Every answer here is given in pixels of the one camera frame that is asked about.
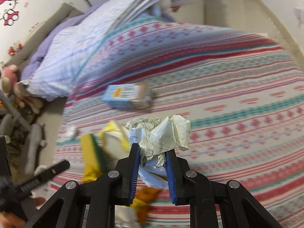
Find white torn wrapper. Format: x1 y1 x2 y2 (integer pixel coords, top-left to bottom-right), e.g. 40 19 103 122
115 205 141 228

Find white paper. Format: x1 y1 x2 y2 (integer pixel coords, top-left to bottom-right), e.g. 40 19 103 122
126 115 191 189

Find orange peel scrap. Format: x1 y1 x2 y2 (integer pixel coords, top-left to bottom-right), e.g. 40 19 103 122
132 187 162 224

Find grey headboard cushion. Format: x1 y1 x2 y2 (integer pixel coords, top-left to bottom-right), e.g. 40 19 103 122
4 3 83 70

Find light blue milk carton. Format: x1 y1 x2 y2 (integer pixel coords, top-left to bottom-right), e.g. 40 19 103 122
102 82 155 110

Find yellow snack bag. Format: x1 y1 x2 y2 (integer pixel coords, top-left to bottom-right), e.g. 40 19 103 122
81 120 157 223

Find yellow sponge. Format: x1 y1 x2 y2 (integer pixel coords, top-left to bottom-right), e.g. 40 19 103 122
80 134 105 183

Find patterned knit bed cover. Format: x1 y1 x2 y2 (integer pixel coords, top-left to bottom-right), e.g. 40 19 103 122
48 17 303 227

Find grey study chair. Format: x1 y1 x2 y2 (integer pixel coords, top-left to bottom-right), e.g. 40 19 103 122
1 91 47 176

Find hello kitty wall sticker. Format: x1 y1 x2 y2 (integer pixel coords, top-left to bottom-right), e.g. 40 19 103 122
1 0 29 26

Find folded striped sheets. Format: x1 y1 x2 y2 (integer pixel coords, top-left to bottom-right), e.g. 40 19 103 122
109 0 160 30

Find blue checkered duvet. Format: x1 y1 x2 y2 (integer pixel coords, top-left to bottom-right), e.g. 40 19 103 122
17 0 167 101

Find pink plush toy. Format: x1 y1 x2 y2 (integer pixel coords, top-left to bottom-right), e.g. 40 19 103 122
1 64 43 114

